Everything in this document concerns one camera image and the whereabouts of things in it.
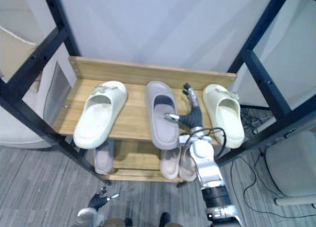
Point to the grey translucent panel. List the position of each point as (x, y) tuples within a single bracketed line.
[(56, 93)]

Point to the white power strip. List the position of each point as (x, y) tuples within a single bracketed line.
[(264, 124)]

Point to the white round seat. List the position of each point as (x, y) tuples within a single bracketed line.
[(19, 128)]

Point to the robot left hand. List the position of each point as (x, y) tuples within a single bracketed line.
[(97, 201)]

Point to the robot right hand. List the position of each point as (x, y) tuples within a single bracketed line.
[(193, 117)]

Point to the wooden shelf with back rail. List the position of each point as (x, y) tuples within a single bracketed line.
[(133, 113)]

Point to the grey slipper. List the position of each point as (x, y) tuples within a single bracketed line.
[(103, 160), (161, 128)]

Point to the robot left arm silver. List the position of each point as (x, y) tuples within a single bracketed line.
[(86, 215)]

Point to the white chair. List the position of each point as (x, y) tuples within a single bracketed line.
[(291, 167)]

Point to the white slipper with charm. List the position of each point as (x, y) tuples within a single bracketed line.
[(227, 116), (96, 121)]

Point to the beige slipper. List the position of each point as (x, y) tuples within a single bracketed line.
[(170, 165), (187, 167)]

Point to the robot right arm silver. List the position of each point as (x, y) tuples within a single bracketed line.
[(209, 167)]

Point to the wooden shelf board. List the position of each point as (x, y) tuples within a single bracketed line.
[(138, 160)]

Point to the black metal rack frame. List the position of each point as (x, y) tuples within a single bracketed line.
[(256, 64)]

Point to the robot dark foot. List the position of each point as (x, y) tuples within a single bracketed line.
[(165, 218), (128, 222)]

